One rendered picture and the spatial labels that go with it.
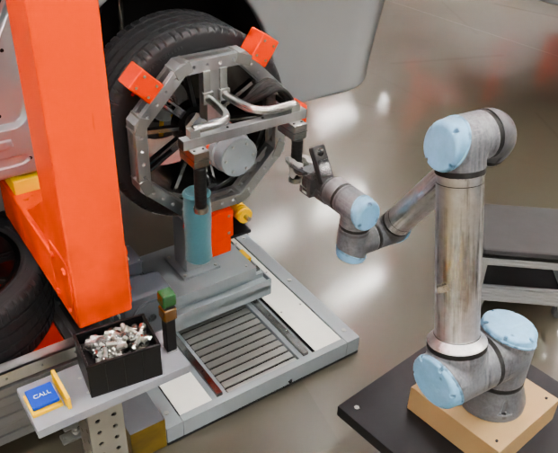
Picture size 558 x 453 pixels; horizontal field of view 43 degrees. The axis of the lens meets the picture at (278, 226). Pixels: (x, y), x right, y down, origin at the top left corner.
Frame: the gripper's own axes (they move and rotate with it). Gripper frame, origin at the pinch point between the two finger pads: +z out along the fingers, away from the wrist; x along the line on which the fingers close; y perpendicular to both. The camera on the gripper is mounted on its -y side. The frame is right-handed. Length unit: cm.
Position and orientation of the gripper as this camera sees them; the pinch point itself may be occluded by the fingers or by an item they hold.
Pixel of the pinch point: (293, 155)
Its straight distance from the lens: 221.2
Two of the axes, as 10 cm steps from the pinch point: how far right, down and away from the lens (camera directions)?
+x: 8.2, -3.0, 4.9
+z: -5.7, -4.8, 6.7
